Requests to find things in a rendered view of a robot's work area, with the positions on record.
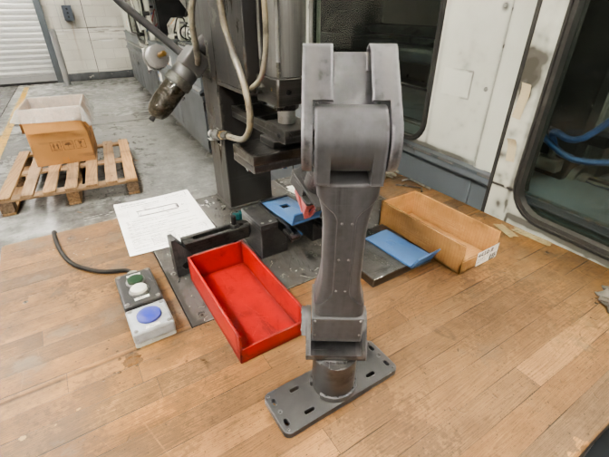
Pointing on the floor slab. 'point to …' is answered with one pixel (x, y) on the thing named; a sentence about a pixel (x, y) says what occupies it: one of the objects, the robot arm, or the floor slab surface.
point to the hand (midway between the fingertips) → (306, 214)
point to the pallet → (11, 194)
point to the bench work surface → (576, 434)
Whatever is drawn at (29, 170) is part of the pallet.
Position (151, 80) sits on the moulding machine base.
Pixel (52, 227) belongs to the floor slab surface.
